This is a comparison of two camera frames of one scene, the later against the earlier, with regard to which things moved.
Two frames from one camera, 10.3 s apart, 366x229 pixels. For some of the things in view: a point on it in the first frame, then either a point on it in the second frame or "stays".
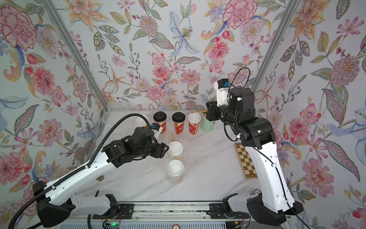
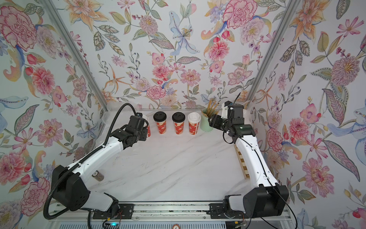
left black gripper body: (149, 150) → (141, 135)
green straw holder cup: (206, 125) stays
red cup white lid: (141, 122) stays
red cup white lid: (194, 119) stays
